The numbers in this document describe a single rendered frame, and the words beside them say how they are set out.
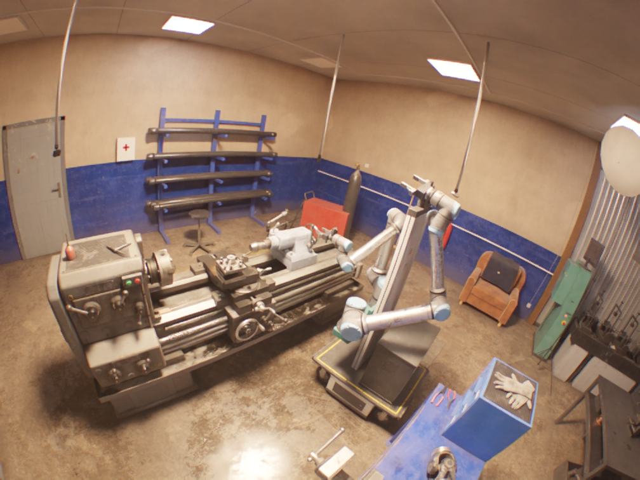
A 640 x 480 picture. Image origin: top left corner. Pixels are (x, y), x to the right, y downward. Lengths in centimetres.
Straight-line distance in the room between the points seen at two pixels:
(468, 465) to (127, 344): 209
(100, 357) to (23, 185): 354
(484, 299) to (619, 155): 292
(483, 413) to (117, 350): 206
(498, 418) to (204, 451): 193
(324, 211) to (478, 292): 296
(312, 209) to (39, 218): 480
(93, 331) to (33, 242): 350
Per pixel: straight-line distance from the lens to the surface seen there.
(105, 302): 170
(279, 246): 235
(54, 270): 186
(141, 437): 242
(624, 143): 326
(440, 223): 148
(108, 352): 188
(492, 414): 145
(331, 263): 274
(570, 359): 449
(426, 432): 162
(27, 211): 501
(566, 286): 439
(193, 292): 233
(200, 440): 231
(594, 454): 309
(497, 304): 453
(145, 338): 187
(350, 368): 241
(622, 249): 541
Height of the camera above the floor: 214
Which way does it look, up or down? 24 degrees down
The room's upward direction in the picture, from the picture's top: 12 degrees clockwise
